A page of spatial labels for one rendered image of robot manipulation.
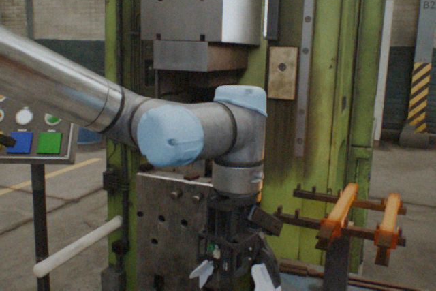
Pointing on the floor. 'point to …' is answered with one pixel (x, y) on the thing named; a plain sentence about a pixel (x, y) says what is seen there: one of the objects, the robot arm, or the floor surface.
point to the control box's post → (37, 180)
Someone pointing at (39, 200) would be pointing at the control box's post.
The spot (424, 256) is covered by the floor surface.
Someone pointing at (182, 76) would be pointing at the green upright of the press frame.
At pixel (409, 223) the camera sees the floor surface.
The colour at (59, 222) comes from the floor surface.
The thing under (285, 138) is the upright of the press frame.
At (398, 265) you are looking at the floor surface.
